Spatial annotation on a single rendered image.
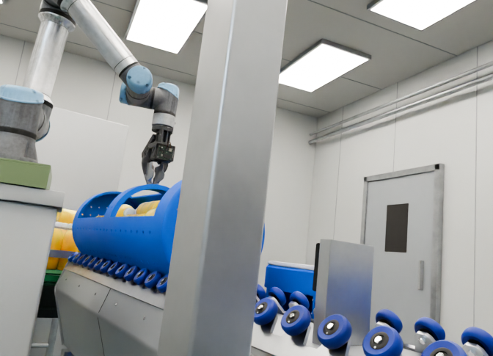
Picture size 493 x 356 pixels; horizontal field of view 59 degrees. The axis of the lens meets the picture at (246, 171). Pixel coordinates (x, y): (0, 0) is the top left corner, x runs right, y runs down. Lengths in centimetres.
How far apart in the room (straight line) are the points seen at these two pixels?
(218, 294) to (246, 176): 10
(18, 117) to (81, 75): 499
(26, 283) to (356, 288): 81
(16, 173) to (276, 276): 72
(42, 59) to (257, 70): 119
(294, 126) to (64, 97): 342
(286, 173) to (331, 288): 619
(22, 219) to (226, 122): 90
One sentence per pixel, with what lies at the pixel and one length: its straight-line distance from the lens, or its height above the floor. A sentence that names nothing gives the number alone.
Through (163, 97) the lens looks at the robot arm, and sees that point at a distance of 151.
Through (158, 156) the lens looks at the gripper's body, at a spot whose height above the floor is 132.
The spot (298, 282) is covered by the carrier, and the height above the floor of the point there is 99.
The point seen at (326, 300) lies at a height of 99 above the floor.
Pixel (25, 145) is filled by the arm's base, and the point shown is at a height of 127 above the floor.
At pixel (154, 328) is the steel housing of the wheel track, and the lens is 100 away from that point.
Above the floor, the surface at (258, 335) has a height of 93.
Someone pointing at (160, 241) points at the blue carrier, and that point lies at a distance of 100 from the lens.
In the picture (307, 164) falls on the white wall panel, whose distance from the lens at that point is 707.
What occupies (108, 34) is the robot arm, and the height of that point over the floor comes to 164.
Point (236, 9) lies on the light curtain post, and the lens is 42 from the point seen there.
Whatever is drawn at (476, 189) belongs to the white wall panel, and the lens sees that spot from 473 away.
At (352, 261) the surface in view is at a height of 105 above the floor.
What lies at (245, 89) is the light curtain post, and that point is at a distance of 39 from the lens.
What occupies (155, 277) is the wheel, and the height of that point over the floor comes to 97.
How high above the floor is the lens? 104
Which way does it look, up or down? 11 degrees up
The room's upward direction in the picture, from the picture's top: 7 degrees clockwise
